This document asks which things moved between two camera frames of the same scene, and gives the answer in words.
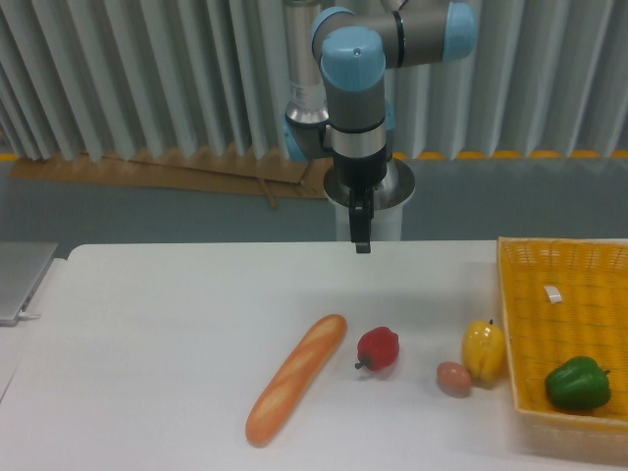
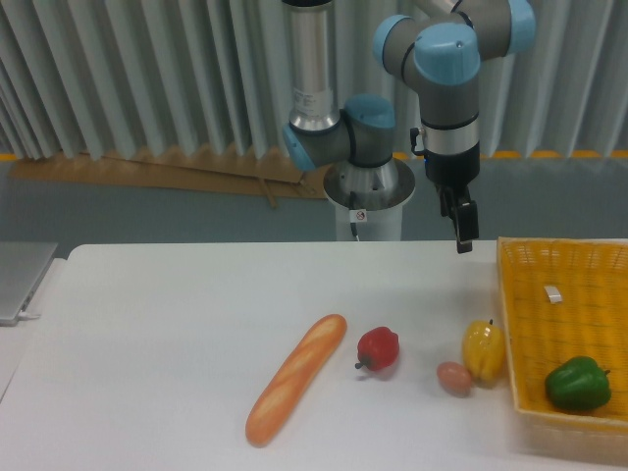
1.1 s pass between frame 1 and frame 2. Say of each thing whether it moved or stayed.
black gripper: moved
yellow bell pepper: stayed
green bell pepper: stayed
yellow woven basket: stayed
